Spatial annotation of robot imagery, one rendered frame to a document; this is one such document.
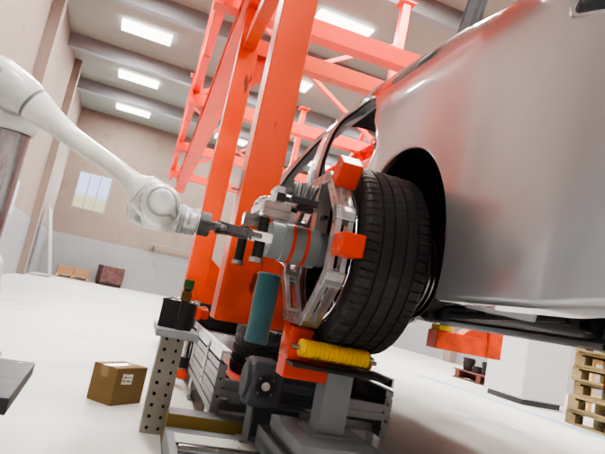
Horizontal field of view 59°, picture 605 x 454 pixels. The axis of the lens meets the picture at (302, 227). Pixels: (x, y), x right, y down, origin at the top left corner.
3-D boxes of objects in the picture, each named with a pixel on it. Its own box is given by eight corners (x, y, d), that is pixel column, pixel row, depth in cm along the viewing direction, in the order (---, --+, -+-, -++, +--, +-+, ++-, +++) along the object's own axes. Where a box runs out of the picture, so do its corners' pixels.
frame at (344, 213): (334, 334, 163) (365, 165, 171) (314, 331, 161) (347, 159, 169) (288, 320, 215) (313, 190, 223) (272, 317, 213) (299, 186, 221)
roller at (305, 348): (375, 370, 179) (378, 353, 180) (293, 356, 171) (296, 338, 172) (368, 367, 185) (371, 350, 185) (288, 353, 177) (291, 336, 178)
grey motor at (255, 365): (337, 460, 210) (353, 370, 216) (234, 448, 199) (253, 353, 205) (322, 446, 228) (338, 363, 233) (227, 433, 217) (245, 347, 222)
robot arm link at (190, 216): (176, 231, 158) (196, 236, 159) (184, 202, 159) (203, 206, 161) (175, 233, 166) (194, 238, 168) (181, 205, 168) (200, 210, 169)
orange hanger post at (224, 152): (202, 303, 409) (267, 12, 445) (176, 298, 404) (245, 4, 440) (199, 302, 427) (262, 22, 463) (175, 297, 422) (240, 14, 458)
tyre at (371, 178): (441, 156, 178) (360, 205, 239) (377, 137, 172) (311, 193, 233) (423, 356, 160) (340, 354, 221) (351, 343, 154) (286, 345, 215)
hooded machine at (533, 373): (480, 391, 728) (496, 277, 751) (521, 397, 751) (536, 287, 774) (522, 404, 653) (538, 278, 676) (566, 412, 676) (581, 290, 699)
